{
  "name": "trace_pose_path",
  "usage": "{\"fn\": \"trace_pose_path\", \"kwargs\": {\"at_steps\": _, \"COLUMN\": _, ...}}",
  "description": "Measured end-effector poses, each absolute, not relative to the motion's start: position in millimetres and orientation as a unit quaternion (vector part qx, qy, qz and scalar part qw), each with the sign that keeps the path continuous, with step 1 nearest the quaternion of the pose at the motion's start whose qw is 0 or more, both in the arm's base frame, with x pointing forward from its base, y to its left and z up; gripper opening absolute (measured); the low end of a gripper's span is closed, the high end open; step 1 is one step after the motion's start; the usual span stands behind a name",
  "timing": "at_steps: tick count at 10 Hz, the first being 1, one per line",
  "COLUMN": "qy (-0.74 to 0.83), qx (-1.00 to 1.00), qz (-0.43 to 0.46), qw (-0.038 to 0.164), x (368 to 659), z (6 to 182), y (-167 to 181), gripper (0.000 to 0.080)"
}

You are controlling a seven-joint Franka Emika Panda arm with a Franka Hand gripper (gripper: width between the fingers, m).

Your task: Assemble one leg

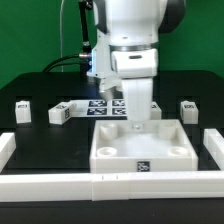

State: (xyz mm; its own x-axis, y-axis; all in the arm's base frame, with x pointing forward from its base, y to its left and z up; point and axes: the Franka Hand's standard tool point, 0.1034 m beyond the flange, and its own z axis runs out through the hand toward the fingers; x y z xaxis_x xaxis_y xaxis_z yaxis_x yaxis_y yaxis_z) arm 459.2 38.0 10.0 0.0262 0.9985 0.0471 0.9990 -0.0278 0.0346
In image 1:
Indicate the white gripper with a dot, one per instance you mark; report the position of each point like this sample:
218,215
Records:
136,69

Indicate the white square tabletop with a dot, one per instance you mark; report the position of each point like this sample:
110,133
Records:
120,146

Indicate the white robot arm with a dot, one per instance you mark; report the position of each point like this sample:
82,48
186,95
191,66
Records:
128,25

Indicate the white base tag plate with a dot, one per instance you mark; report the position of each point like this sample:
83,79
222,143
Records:
99,108

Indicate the white right fence wall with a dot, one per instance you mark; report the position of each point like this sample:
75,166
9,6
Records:
214,143

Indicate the white fence wall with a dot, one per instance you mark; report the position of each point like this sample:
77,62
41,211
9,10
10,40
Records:
214,143
7,148
121,186

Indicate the white front fence wall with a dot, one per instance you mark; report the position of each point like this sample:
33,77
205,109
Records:
121,186

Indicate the white left fence wall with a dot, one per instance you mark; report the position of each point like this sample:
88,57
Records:
7,148

